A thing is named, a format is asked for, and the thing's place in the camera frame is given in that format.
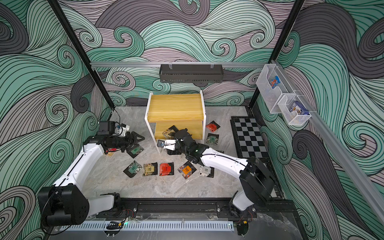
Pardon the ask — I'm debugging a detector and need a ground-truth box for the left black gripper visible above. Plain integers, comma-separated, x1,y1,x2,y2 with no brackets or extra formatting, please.
110,131,145,152

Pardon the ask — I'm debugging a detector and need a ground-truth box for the yellow tea bag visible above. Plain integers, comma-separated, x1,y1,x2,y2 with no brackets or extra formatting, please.
162,126,179,140
143,163,158,177

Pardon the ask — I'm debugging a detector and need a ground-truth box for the jasmine tea bag shelf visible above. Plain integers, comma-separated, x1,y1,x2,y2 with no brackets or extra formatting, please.
126,144,144,159

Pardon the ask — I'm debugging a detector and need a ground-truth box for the jasmine tea bag front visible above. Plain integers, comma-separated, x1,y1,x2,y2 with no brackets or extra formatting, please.
206,133,220,145

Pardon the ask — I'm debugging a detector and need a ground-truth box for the orange floral tea bag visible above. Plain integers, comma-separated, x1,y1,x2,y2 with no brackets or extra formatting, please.
178,161,197,180

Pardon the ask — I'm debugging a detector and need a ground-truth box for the red tea bag shelf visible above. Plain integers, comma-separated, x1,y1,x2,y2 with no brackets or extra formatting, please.
206,121,221,133
159,162,174,176

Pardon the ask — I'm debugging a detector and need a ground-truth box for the red tea bag top shelf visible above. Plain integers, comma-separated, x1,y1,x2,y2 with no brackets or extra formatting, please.
159,162,174,176

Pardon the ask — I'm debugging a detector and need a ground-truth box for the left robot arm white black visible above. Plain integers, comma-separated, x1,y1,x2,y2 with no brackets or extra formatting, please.
38,132,145,227

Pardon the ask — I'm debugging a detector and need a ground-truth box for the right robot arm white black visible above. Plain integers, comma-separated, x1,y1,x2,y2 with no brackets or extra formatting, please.
175,129,275,212

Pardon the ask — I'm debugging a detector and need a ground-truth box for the white wooden two-tier shelf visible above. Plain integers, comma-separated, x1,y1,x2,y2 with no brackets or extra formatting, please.
144,91,207,146

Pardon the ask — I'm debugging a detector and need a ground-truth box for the red beige packet on floor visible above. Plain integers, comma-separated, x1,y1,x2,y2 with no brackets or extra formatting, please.
105,149,119,156

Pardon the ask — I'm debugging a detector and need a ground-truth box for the checkered black chessboard mat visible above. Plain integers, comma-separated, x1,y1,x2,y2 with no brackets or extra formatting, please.
230,116,269,161

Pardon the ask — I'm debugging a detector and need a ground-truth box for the clear bin upper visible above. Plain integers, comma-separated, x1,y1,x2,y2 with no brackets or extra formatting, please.
257,64,289,114

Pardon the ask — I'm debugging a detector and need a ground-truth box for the clear bin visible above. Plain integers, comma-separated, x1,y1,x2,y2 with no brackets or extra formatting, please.
257,64,289,114
278,94,312,127

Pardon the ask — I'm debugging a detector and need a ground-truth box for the red blue item in bin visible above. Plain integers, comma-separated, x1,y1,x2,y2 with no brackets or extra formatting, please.
268,76,281,89

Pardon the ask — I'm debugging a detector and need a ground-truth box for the clear bin lower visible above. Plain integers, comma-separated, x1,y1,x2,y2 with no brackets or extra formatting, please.
278,94,312,127

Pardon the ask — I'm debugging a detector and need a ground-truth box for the blue white box in bin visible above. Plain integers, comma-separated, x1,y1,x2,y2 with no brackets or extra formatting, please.
289,101,310,115

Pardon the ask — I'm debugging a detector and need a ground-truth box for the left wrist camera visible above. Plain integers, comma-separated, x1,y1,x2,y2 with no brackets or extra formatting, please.
97,121,130,137

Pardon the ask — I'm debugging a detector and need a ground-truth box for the black perforated wall tray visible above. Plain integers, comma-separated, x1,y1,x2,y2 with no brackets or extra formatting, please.
159,65,224,84

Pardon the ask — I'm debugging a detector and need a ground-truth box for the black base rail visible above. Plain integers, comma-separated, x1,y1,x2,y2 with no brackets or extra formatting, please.
97,198,297,219

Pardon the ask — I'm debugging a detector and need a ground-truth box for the aluminium rail back wall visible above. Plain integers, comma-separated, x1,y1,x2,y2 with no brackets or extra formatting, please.
90,61,266,69

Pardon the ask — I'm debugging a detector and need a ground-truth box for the aluminium rail wall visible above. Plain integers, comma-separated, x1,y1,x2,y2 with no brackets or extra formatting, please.
271,60,384,224
90,61,266,69

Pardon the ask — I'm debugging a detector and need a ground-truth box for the white slotted cable duct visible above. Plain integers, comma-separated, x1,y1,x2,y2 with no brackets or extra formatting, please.
68,221,235,232

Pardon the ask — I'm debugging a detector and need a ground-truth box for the aluminium rail right wall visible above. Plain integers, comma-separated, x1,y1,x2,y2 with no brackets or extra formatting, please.
271,60,384,224

